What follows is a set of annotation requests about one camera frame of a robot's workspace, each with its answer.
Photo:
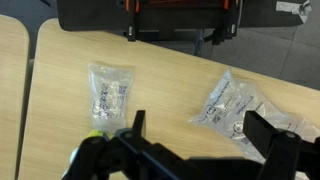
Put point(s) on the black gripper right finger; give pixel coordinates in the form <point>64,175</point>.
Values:
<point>261,131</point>

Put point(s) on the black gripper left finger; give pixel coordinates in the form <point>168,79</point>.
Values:
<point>139,121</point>

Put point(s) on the clear plastic air pillow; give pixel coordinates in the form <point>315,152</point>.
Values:
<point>110,96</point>

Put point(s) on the long clear air pillow strip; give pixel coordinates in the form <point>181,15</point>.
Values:
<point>230,103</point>

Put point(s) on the white yellow-label spray bottle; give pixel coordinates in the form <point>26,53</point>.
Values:
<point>96,134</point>

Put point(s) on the piece of silver tape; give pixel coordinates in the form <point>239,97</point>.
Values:
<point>286,6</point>

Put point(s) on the black orange clamp mount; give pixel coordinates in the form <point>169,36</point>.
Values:
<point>131,23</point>

